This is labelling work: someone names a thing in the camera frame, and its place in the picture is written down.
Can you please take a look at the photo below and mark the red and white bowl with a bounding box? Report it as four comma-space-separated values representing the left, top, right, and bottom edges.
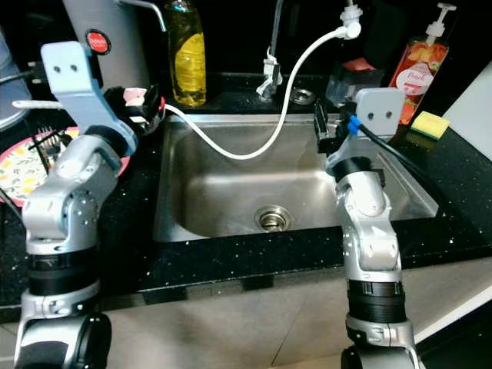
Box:
121, 87, 167, 118

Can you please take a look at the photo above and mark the clear plastic sponge box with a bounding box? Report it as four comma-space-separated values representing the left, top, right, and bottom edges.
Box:
325, 58, 387, 108

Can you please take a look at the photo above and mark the chrome faucet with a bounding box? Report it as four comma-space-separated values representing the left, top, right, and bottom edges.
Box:
257, 0, 286, 102

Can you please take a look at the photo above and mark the yellow dish soap bottle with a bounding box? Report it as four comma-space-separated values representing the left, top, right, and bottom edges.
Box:
167, 0, 208, 109

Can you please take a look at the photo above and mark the stainless steel sink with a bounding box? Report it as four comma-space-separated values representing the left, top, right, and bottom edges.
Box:
154, 115, 440, 244

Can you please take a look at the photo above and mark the grey jug with red sticker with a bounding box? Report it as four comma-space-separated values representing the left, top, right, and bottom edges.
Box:
61, 0, 148, 91

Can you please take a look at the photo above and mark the metal sink drain strainer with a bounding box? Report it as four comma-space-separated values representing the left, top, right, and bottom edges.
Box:
254, 205, 294, 234

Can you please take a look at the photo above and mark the yellow sponge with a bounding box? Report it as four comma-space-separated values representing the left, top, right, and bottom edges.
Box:
411, 111, 453, 141

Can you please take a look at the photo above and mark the white tap head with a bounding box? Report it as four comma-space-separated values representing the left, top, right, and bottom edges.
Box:
340, 0, 364, 41

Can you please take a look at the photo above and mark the grey round pot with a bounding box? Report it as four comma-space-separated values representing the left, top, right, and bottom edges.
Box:
0, 31, 36, 132

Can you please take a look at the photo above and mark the pink floral plate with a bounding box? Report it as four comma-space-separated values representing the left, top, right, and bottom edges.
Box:
0, 125, 84, 208

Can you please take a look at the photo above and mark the peach soap pump bottle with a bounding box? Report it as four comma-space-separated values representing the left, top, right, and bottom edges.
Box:
388, 2, 459, 126

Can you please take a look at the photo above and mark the white board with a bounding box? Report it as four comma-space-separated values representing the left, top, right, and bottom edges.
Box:
441, 58, 492, 141

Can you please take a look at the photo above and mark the steel cabinet front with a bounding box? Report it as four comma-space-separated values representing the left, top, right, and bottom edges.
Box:
0, 254, 492, 369

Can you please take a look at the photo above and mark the metal countertop ring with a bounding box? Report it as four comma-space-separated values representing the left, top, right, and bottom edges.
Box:
290, 88, 317, 107

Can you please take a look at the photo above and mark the white flexible hose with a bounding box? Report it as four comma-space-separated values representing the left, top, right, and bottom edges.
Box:
164, 22, 364, 161

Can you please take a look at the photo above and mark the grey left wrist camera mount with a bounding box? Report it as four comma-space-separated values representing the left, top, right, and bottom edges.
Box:
41, 41, 128, 143

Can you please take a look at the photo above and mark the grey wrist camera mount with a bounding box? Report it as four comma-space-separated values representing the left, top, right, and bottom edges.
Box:
41, 41, 128, 143
324, 87, 407, 171

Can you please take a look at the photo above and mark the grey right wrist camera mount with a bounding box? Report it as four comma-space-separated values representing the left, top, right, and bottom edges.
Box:
324, 87, 407, 171

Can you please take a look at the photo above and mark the white braided cable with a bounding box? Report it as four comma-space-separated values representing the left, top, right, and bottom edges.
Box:
11, 99, 67, 111

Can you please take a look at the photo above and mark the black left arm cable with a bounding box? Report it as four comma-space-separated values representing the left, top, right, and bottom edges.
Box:
0, 60, 48, 85

